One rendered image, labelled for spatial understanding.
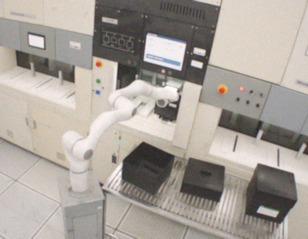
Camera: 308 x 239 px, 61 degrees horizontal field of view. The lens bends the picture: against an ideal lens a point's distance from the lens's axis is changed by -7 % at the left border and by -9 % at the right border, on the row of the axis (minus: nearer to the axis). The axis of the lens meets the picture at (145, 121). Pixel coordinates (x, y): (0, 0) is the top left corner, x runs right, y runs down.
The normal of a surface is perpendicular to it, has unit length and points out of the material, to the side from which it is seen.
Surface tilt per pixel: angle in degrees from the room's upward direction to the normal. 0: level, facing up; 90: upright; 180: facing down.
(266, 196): 90
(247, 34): 90
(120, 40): 90
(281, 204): 90
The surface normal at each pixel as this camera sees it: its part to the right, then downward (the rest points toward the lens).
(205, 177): 0.11, -0.83
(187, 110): -0.38, 0.47
